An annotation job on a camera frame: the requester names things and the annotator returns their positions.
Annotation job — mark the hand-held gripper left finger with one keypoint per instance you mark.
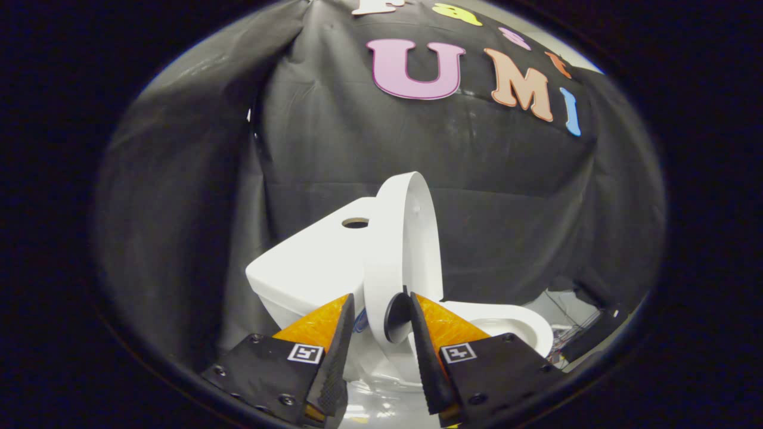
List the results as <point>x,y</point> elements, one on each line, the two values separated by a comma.
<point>337,363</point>

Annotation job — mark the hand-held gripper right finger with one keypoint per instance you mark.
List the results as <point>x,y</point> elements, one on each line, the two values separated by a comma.
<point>426,357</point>

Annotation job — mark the white toilet bowl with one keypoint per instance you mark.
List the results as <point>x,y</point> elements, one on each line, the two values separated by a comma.
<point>381,396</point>

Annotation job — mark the black backdrop cloth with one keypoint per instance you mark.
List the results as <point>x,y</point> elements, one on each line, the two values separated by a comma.
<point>334,149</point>

